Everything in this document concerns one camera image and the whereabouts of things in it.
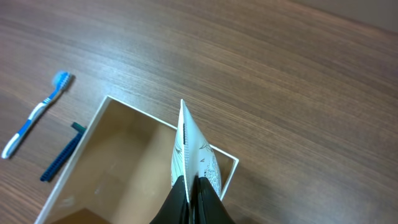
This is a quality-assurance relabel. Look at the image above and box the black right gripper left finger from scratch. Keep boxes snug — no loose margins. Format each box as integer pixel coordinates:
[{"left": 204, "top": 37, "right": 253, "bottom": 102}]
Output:
[{"left": 150, "top": 175, "right": 190, "bottom": 224}]

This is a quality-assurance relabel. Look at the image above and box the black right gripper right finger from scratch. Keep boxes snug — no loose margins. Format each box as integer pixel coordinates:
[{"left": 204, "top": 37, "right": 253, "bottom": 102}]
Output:
[{"left": 193, "top": 176, "right": 235, "bottom": 224}]

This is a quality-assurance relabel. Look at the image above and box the white cream tube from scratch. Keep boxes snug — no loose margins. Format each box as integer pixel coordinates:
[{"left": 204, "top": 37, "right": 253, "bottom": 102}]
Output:
[{"left": 170, "top": 100, "right": 222, "bottom": 197}]

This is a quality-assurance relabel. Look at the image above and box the beige open cardboard box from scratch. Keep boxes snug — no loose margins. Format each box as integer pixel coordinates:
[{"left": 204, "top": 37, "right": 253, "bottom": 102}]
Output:
[{"left": 37, "top": 96, "right": 239, "bottom": 223}]

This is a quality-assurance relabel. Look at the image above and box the blue disposable razor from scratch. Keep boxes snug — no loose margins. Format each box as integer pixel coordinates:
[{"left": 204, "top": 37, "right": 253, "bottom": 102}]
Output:
[{"left": 40, "top": 122, "right": 86, "bottom": 182}]

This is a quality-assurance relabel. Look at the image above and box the blue white toothbrush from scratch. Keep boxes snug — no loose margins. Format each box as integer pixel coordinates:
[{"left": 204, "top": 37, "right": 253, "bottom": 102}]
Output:
[{"left": 1, "top": 71, "right": 73, "bottom": 159}]

